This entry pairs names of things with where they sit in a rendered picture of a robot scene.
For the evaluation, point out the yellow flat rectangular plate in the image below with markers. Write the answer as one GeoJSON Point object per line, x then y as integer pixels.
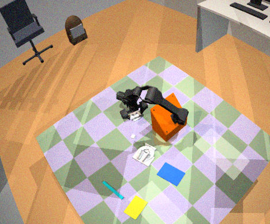
{"type": "Point", "coordinates": [135, 207]}

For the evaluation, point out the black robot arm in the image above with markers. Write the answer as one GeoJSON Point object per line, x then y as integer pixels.
{"type": "Point", "coordinates": [153, 96]}

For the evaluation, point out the cyan flat bar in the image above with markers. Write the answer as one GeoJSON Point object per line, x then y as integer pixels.
{"type": "Point", "coordinates": [113, 190]}

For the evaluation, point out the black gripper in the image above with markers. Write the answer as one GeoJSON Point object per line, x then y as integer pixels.
{"type": "Point", "coordinates": [142, 105]}

